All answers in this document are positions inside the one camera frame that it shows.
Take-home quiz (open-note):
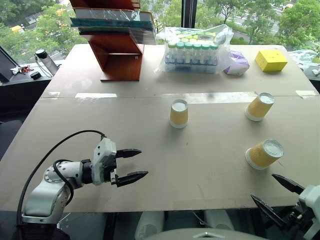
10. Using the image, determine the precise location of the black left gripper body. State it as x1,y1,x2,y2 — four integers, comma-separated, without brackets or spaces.
100,149,119,186

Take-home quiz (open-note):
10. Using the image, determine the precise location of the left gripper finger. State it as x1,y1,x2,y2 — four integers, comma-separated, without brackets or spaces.
115,148,143,160
115,170,149,189

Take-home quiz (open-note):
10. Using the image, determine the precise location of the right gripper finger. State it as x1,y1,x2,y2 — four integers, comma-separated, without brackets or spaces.
271,173,306,195
250,193,289,230

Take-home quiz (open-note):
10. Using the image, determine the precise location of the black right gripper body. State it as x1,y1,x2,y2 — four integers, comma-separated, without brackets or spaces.
284,203,314,231

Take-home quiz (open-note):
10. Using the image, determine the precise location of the stack of wrapped books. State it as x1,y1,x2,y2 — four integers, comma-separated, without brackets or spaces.
69,6,158,46

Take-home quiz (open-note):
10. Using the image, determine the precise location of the yellow paper cup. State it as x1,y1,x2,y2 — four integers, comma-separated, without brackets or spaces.
244,92,276,122
244,138,285,171
169,98,189,130

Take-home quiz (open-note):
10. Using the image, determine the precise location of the white rounded robot leg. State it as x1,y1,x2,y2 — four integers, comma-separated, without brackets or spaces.
134,210,165,240
204,209,235,231

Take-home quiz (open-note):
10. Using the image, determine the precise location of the short clear tape strip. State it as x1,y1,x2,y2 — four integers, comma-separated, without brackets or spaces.
74,92,118,99

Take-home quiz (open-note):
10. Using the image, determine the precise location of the grey robot torso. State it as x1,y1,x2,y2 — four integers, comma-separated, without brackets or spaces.
141,227,271,240

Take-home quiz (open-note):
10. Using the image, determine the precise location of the brown wooden shelf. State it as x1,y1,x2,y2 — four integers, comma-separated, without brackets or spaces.
68,0,146,82

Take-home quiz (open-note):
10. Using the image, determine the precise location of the plastic bag of capped tubes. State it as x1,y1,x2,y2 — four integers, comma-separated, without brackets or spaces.
154,24,235,75

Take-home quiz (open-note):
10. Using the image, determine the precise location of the clear bottle with black cap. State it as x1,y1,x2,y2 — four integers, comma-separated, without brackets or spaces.
34,48,59,77

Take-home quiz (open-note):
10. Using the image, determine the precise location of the yellow box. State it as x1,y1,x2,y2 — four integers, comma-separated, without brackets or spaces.
254,48,289,73

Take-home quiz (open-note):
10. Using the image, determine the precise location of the crumpled clear plastic bag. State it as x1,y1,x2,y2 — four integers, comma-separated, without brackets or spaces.
288,48,320,74

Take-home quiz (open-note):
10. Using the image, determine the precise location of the red keys bundle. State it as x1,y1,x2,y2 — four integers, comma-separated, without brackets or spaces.
18,64,34,75

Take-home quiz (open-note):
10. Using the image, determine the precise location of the purple white soft pack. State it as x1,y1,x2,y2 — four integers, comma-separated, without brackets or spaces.
222,49,251,76

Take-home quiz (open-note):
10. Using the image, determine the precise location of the dark monitor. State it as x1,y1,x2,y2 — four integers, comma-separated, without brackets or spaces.
0,45,21,82

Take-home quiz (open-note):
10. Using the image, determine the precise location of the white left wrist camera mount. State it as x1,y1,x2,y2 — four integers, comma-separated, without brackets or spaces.
90,137,118,186

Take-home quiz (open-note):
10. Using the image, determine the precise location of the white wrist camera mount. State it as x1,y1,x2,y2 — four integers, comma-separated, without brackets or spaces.
297,184,320,240
90,137,118,186

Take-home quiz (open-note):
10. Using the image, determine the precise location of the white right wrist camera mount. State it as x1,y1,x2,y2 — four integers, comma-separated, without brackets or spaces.
297,184,320,240

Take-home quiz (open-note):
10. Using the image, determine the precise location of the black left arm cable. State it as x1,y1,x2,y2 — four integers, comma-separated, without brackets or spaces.
16,129,106,226

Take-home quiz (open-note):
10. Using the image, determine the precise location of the dark window frame post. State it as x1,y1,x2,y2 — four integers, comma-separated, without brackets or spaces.
181,0,197,29

